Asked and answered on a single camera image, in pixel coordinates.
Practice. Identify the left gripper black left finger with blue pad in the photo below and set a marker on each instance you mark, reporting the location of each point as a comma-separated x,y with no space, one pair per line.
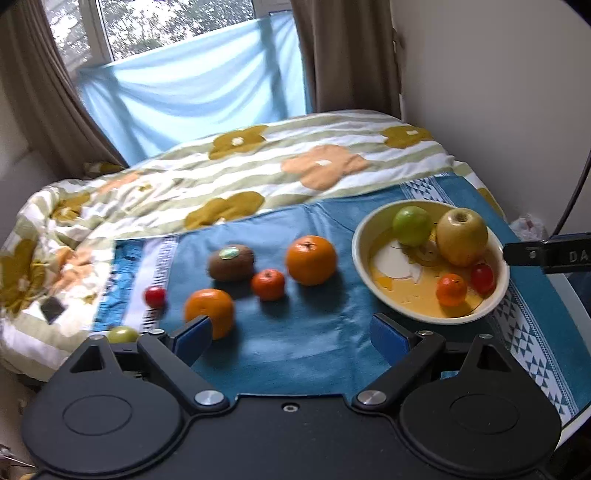
151,374

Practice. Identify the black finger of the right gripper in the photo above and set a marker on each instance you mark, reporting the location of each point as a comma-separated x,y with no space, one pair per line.
568,253

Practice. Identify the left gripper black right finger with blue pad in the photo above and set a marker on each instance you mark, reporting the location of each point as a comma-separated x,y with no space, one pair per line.
413,380

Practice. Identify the red cherry tomato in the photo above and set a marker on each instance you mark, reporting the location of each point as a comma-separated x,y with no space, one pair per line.
155,297

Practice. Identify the yellow-brown apple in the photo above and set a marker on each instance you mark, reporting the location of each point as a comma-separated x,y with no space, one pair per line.
462,236

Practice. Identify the white plastic bag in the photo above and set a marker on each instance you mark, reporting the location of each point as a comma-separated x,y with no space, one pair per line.
529,228

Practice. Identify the small green fruit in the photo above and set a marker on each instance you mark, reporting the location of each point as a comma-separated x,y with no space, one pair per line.
122,334

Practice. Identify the mandarin in bowl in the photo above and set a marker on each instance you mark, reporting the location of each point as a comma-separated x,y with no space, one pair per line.
451,290

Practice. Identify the red tomato in bowl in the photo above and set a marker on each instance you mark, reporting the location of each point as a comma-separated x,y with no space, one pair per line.
483,278

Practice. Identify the kiwi with sticker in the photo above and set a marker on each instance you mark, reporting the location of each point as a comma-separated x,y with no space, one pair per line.
231,263

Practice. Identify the small mandarin on cloth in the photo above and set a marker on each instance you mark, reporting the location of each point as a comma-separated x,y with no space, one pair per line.
268,285

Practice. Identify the green apple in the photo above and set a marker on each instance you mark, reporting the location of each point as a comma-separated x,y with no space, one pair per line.
412,226

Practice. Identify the black phone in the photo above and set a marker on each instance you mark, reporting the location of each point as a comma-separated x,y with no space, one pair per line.
51,309

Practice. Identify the large orange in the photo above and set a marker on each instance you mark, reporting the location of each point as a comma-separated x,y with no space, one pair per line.
311,260

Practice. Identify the floral striped quilt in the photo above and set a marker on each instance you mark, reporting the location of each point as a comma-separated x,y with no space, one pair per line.
61,241

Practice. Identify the brown left curtain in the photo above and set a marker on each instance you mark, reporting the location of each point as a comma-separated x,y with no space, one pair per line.
44,100

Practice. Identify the brown curtain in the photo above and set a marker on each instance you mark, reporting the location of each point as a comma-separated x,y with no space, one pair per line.
349,55
44,100

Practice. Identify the light blue window cloth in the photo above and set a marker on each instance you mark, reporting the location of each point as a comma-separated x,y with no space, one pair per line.
247,74

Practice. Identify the brown right curtain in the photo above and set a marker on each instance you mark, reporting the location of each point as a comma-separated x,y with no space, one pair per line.
349,55

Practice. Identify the window frame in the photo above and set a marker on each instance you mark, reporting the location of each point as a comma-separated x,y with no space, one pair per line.
97,32

